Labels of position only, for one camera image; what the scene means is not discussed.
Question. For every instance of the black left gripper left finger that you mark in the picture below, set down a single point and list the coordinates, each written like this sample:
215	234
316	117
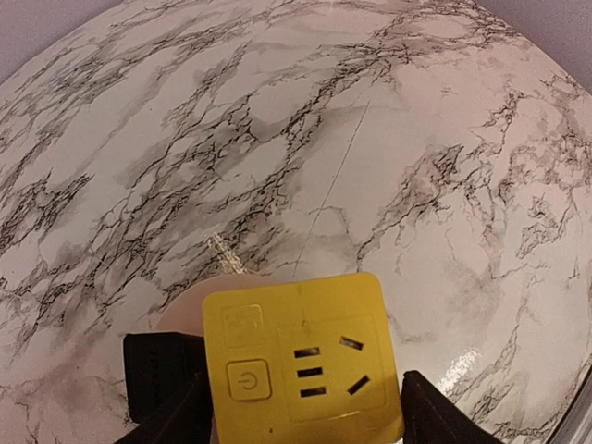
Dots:
186	417

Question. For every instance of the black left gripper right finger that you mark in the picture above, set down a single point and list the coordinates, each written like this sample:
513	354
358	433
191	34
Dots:
431	418

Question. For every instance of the black power adapter with cable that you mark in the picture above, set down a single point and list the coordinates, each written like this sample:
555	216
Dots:
156	366

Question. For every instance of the pink round power strip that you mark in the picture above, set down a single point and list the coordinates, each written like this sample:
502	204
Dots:
185	314

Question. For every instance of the yellow cube socket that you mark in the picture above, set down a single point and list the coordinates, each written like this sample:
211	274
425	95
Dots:
303	362

